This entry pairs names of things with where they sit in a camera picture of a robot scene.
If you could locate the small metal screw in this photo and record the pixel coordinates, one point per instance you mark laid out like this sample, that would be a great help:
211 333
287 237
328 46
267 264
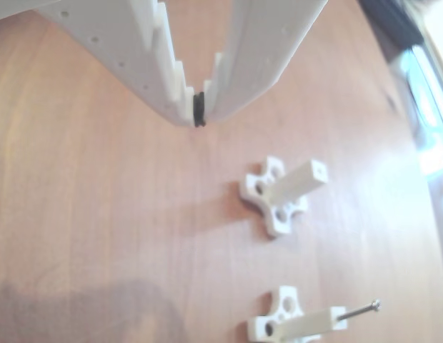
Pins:
357 312

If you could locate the white cross-base post stand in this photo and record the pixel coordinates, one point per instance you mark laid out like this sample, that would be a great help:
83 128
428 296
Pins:
314 321
300 178

